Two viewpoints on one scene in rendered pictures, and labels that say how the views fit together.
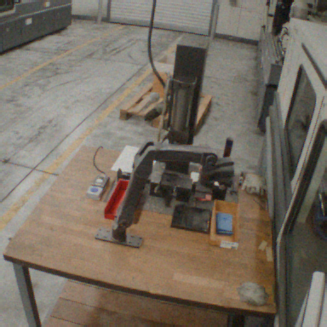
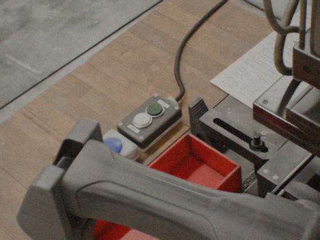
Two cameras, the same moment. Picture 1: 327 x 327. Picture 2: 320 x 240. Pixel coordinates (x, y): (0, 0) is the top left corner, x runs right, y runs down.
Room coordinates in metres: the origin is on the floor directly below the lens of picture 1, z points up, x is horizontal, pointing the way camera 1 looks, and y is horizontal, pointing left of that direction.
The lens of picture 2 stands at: (0.95, -0.32, 1.86)
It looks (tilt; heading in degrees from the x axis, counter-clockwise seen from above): 48 degrees down; 46
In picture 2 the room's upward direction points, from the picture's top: 10 degrees counter-clockwise
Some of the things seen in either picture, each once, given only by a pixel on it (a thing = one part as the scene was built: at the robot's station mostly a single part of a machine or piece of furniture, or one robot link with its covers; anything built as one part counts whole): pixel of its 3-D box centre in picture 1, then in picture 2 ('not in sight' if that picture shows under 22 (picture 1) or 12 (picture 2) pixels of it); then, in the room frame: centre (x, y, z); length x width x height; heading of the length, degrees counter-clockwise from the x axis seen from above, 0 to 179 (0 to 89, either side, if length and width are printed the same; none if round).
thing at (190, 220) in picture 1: (191, 218); not in sight; (1.36, -0.15, 0.91); 0.17 x 0.16 x 0.02; 84
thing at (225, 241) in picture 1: (225, 224); not in sight; (1.32, -0.31, 0.93); 0.25 x 0.13 x 0.08; 174
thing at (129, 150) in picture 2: (94, 194); (114, 157); (1.45, 0.33, 0.90); 0.07 x 0.07 x 0.06; 84
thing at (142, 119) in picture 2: not in sight; (142, 122); (1.53, 0.32, 0.93); 0.03 x 0.03 x 0.02
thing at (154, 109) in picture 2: not in sight; (155, 112); (1.56, 0.31, 0.93); 0.03 x 0.03 x 0.02
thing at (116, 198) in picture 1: (123, 200); (164, 205); (1.41, 0.17, 0.93); 0.25 x 0.12 x 0.06; 174
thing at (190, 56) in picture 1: (186, 85); not in sight; (1.68, -0.06, 1.44); 0.17 x 0.13 x 0.42; 174
